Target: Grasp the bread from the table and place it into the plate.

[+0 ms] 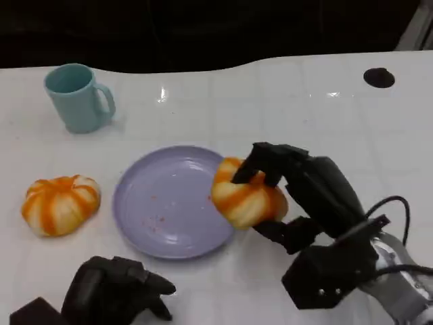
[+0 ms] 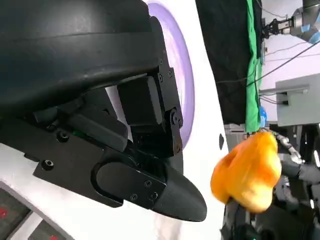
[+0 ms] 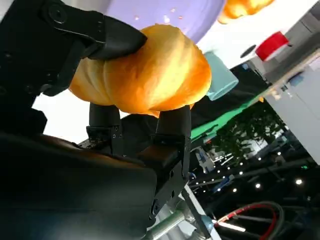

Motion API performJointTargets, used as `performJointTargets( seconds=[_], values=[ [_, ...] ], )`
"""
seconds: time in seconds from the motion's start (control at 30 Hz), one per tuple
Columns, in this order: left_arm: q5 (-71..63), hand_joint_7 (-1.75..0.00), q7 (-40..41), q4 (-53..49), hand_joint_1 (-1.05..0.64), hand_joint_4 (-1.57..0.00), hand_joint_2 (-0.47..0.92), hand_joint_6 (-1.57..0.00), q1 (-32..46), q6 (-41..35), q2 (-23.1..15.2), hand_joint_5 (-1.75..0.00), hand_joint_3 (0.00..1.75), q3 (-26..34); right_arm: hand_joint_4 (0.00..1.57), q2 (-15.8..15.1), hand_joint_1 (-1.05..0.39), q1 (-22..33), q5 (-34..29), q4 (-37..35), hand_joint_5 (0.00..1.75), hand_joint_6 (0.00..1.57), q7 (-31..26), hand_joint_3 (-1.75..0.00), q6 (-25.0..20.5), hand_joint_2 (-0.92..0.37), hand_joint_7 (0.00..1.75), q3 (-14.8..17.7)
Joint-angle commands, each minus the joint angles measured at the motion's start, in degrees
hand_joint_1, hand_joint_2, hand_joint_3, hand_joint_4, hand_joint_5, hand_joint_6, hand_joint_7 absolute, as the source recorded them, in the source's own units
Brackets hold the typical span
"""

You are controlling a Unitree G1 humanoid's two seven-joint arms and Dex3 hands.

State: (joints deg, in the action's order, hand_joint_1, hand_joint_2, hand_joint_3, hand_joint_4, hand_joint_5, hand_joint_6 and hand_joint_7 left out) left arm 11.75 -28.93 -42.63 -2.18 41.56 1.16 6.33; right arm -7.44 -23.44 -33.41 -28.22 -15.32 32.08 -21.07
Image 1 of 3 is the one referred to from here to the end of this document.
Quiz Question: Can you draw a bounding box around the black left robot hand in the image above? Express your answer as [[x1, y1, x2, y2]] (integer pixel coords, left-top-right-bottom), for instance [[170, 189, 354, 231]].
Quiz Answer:
[[60, 255, 177, 325]]

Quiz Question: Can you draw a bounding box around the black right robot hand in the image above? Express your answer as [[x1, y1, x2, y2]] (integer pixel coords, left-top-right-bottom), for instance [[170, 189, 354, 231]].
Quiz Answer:
[[232, 142, 368, 255]]

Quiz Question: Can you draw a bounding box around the orange and white bread roll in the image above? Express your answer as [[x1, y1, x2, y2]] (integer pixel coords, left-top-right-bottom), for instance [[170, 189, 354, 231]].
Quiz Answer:
[[21, 174, 101, 238], [210, 156, 289, 231]]

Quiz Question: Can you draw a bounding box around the lilac plate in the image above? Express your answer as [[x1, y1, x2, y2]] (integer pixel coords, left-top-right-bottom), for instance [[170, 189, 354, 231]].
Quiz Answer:
[[112, 145, 240, 261]]

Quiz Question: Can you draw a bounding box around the pale green mug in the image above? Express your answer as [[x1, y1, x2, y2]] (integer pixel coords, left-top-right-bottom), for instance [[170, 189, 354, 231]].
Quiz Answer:
[[43, 63, 116, 135]]

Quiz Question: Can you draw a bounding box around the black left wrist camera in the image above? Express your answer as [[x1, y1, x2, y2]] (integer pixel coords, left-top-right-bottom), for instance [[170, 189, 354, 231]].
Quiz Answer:
[[9, 297, 65, 325]]

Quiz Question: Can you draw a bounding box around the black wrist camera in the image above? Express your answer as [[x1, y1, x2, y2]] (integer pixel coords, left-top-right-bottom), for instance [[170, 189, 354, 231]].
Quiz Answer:
[[281, 244, 380, 311], [9, 297, 65, 325]]

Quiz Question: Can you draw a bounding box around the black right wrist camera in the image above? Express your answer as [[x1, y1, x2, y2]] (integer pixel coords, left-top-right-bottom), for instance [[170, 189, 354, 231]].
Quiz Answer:
[[281, 244, 380, 311]]

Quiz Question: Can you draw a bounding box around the black looping robot cable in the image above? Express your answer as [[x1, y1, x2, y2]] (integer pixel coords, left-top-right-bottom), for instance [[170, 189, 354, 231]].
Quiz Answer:
[[365, 195, 411, 245]]

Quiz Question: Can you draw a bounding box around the black straight robot cable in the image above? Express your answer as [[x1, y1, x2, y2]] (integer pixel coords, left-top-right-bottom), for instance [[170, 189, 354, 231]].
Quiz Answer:
[[371, 263, 433, 276]]

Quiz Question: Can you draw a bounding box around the black table cable grommet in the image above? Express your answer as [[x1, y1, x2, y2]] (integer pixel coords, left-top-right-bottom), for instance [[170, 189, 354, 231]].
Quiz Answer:
[[363, 67, 396, 89]]

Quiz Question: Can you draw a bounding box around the grey metal frame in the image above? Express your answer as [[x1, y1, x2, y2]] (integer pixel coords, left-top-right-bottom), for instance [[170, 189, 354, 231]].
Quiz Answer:
[[394, 0, 433, 51]]

